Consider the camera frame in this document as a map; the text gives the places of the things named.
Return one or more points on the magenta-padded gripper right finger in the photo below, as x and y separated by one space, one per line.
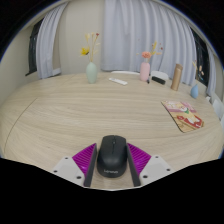
155 168

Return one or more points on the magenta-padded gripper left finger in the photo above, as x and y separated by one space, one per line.
68 168

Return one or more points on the black computer mouse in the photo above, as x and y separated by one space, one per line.
112 156

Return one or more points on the dark window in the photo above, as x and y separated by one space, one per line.
201 58
32 50

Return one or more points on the green vase with dried flowers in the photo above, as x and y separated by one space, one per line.
91 74

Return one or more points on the narrow white curtain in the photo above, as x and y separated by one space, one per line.
48 46
211 75

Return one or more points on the dark pen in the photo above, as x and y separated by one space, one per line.
148 81

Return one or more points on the white remote control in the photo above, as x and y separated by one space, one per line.
118 81

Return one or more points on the white and blue chairs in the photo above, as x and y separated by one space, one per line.
218 108

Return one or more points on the wide white curtain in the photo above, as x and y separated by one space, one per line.
146 33

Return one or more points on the pink vase with flowers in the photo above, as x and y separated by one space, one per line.
144 72

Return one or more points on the bronze thermos bottle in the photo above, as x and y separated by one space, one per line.
176 78

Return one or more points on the blue vase with dried flowers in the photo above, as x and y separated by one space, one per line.
194 92

